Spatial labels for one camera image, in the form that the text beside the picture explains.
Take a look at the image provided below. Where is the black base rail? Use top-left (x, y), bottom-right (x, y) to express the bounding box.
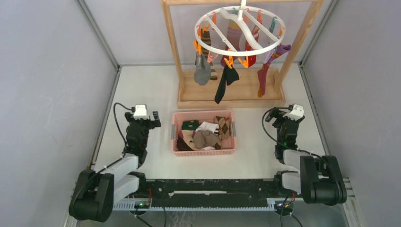
top-left (113, 175), bottom-right (301, 211)

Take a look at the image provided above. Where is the right camera cable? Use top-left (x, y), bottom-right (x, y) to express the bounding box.
top-left (262, 107), bottom-right (330, 170)

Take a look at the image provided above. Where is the taupe sock red-white cuff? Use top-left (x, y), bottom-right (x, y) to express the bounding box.
top-left (193, 130), bottom-right (221, 149)

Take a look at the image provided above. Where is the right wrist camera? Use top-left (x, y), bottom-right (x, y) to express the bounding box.
top-left (283, 104), bottom-right (305, 121)

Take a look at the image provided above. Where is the maroon sock orange toe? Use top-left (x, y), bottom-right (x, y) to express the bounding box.
top-left (257, 62), bottom-right (270, 98)

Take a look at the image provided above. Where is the green yellow dotted sock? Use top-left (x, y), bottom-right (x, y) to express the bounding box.
top-left (181, 120), bottom-right (199, 131)

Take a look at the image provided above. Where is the white black striped sock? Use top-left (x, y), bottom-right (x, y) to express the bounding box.
top-left (196, 122), bottom-right (219, 135)

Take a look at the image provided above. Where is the purple orange sock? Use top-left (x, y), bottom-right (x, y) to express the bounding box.
top-left (263, 44), bottom-right (291, 64)

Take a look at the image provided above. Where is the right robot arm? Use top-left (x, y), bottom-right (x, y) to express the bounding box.
top-left (262, 104), bottom-right (348, 206)

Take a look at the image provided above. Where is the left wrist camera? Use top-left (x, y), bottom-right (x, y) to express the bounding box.
top-left (133, 104), bottom-right (149, 120)

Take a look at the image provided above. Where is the pink perforated plastic basket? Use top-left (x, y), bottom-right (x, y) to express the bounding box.
top-left (171, 110), bottom-right (237, 156)

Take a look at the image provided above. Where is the brown beige striped sock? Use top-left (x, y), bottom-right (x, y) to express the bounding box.
top-left (200, 29), bottom-right (218, 80)

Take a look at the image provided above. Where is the grey sock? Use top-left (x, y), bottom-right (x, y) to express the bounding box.
top-left (194, 53), bottom-right (211, 86)

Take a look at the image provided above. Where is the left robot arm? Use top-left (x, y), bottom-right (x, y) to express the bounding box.
top-left (69, 110), bottom-right (161, 222)

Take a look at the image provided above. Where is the red snowflake sock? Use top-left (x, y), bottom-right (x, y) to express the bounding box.
top-left (244, 26), bottom-right (261, 67)

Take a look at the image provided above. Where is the camera cable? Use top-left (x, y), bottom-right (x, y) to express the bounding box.
top-left (262, 107), bottom-right (330, 170)
top-left (70, 102), bottom-right (135, 208)

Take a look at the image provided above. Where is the white round clip hanger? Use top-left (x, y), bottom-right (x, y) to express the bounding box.
top-left (193, 0), bottom-right (286, 57)

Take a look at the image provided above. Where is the left camera cable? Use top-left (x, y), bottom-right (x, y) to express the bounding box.
top-left (70, 102), bottom-right (135, 208)

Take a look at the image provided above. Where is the beige purple striped sock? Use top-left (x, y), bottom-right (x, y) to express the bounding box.
top-left (178, 130), bottom-right (196, 151)

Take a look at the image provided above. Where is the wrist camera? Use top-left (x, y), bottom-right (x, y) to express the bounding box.
top-left (133, 104), bottom-right (149, 120)
top-left (283, 104), bottom-right (305, 121)

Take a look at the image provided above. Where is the beige orange green argyle sock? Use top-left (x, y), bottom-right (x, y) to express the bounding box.
top-left (215, 116), bottom-right (232, 141)

